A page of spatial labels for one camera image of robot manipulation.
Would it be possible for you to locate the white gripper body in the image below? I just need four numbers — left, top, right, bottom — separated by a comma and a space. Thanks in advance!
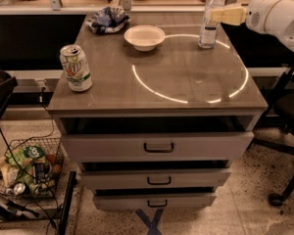
246, 0, 273, 33

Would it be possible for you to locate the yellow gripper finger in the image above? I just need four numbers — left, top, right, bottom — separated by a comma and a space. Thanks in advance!
209, 4, 247, 25

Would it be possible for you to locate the clear plastic water bottle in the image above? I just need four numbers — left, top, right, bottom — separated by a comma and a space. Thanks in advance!
198, 0, 224, 49

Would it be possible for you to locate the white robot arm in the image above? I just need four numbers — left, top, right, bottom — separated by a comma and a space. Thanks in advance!
208, 0, 294, 52

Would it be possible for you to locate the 7up soda can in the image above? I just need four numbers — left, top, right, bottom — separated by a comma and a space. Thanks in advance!
60, 44, 92, 92

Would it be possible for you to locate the white bowl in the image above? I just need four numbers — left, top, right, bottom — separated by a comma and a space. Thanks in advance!
124, 25, 166, 52

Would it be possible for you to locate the black office chair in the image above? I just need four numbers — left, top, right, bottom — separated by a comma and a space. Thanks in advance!
252, 64, 294, 207

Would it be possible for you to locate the grey drawer cabinet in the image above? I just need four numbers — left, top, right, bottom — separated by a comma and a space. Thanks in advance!
47, 13, 269, 212

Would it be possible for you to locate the top grey drawer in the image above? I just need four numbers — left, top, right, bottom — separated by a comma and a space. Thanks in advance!
61, 132, 254, 163

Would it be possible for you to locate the grey drawer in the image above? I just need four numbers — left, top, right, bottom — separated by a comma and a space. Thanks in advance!
93, 193, 217, 211
81, 168, 230, 190
61, 132, 254, 163

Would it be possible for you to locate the bottom grey drawer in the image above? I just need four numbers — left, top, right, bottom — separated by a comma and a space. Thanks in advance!
93, 193, 217, 211

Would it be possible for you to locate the middle grey drawer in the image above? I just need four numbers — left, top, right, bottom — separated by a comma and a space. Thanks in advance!
81, 168, 230, 190

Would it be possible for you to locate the blue tape cross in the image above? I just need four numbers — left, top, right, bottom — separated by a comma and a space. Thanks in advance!
136, 209, 164, 235

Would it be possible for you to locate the black stand leg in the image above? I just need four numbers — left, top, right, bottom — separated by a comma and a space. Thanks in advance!
57, 171, 77, 235

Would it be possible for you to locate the green snack bag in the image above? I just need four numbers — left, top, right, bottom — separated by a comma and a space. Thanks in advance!
6, 144, 46, 184

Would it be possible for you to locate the black cable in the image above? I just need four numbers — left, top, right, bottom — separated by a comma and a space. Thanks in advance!
0, 86, 62, 232

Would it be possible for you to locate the wire basket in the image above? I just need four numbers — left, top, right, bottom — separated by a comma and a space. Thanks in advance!
0, 138, 64, 199

